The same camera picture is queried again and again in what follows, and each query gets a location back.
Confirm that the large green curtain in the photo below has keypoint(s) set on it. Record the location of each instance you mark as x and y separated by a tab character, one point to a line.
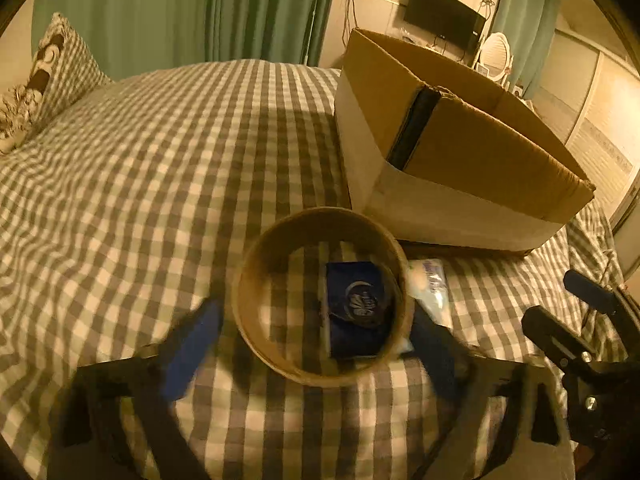
130	37

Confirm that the checked pillow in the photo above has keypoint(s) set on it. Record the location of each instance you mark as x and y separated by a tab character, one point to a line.
63	71

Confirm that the white sliding wardrobe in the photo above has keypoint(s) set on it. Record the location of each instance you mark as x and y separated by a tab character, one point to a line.
589	97

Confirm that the black wall television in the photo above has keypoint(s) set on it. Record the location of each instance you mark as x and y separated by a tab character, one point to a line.
449	20

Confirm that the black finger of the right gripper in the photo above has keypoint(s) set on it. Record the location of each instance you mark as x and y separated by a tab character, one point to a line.
614	303
558	343

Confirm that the green curtain by wardrobe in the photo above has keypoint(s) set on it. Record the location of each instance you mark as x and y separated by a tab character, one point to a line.
529	28

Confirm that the brown cardboard box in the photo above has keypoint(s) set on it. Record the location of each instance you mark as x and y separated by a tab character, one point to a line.
439	154

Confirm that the small white wrapped packet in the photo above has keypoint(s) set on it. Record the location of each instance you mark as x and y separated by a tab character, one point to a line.
428	285

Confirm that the white oval vanity mirror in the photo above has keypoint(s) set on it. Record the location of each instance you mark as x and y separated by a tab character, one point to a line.
494	59

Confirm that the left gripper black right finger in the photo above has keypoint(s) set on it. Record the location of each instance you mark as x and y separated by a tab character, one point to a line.
532	440

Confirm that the brown packing tape roll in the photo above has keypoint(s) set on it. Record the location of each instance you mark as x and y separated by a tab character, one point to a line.
278	291

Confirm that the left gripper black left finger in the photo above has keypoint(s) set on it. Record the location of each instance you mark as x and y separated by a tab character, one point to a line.
88	441

